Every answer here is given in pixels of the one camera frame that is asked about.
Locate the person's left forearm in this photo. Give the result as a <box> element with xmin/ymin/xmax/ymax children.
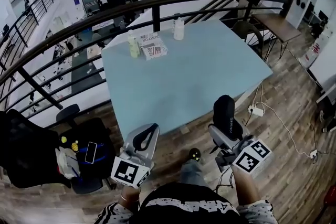
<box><xmin>118</xmin><ymin>185</ymin><xmax>141</xmax><ymax>210</ymax></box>

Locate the light blue table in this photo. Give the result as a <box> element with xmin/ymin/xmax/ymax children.
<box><xmin>100</xmin><ymin>19</ymin><xmax>274</xmax><ymax>140</ymax></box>

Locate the pale green drink bottle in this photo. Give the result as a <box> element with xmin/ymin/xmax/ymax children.
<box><xmin>127</xmin><ymin>29</ymin><xmax>141</xmax><ymax>59</ymax></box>

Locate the red stool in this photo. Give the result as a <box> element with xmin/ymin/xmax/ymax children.
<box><xmin>323</xmin><ymin>185</ymin><xmax>336</xmax><ymax>219</ymax></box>

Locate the round black wire chair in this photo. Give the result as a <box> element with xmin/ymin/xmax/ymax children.
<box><xmin>232</xmin><ymin>20</ymin><xmax>265</xmax><ymax>59</ymax></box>

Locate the long white cable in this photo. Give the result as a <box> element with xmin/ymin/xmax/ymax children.
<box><xmin>258</xmin><ymin>102</ymin><xmax>312</xmax><ymax>157</ymax></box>

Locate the newspaper print box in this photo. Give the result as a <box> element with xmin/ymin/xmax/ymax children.
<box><xmin>139</xmin><ymin>31</ymin><xmax>170</xmax><ymax>61</ymax></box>

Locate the person's black and white top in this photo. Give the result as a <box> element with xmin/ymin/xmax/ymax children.
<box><xmin>93</xmin><ymin>182</ymin><xmax>279</xmax><ymax>224</ymax></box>

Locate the white bag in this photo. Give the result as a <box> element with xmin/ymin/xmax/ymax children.
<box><xmin>55</xmin><ymin>146</ymin><xmax>81</xmax><ymax>180</ymax></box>

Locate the brown wooden side table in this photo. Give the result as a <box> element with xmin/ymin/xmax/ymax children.
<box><xmin>251</xmin><ymin>13</ymin><xmax>303</xmax><ymax>59</ymax></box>

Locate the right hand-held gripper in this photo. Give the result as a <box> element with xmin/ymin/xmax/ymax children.
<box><xmin>208</xmin><ymin>115</ymin><xmax>272</xmax><ymax>174</ymax></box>

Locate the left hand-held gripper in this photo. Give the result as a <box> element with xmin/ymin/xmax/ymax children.
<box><xmin>110</xmin><ymin>123</ymin><xmax>160</xmax><ymax>189</ymax></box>

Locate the blue strap bag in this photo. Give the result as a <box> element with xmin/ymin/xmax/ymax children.
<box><xmin>77</xmin><ymin>142</ymin><xmax>109</xmax><ymax>177</ymax></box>

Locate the black office chair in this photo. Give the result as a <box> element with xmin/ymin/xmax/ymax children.
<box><xmin>0</xmin><ymin>103</ymin><xmax>118</xmax><ymax>195</ymax></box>

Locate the person's jeans leg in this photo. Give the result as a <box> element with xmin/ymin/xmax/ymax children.
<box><xmin>179</xmin><ymin>159</ymin><xmax>209</xmax><ymax>193</ymax></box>

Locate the black curved railing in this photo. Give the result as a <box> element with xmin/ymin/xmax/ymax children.
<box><xmin>0</xmin><ymin>0</ymin><xmax>296</xmax><ymax>124</ymax></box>

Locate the thin gold bracelet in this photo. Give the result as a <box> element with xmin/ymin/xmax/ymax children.
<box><xmin>119</xmin><ymin>192</ymin><xmax>140</xmax><ymax>203</ymax></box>

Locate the person's black shoe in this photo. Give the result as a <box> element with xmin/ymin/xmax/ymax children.
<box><xmin>188</xmin><ymin>147</ymin><xmax>202</xmax><ymax>162</ymax></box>

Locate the black smartphone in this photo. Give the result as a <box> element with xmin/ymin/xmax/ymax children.
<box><xmin>84</xmin><ymin>141</ymin><xmax>98</xmax><ymax>165</ymax></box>

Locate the person's right forearm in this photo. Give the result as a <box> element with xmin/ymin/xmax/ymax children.
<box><xmin>230</xmin><ymin>164</ymin><xmax>264</xmax><ymax>210</ymax></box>

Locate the white container with red label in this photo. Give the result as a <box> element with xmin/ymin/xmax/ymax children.
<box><xmin>304</xmin><ymin>41</ymin><xmax>322</xmax><ymax>67</ymax></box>

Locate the white power strip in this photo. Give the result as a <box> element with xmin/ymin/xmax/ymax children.
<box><xmin>247</xmin><ymin>104</ymin><xmax>265</xmax><ymax>117</ymax></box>

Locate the white water bottle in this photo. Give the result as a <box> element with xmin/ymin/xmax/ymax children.
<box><xmin>173</xmin><ymin>17</ymin><xmax>185</xmax><ymax>41</ymax></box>

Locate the long black side railing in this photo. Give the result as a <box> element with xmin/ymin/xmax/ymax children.
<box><xmin>0</xmin><ymin>0</ymin><xmax>59</xmax><ymax>61</ymax></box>

